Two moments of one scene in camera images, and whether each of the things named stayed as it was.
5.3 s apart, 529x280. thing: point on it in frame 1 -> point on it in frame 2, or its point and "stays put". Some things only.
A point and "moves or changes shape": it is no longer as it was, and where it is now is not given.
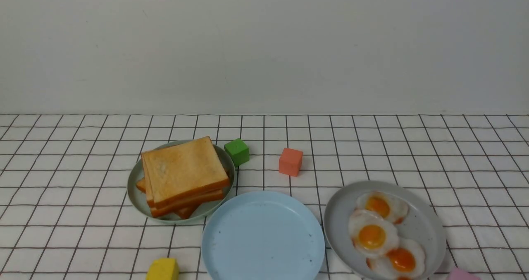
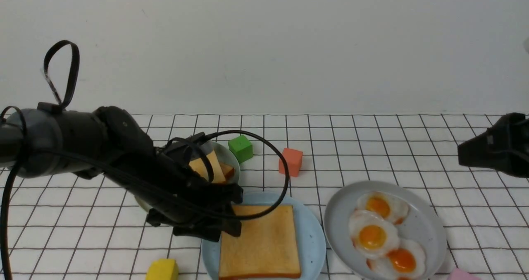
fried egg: [395, 211] stays put
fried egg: [372, 235] stays put
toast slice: [182, 171] moves or changes shape
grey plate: [422, 222] stays put
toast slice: [187, 203] moves or changes shape
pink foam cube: [456, 274] stays put
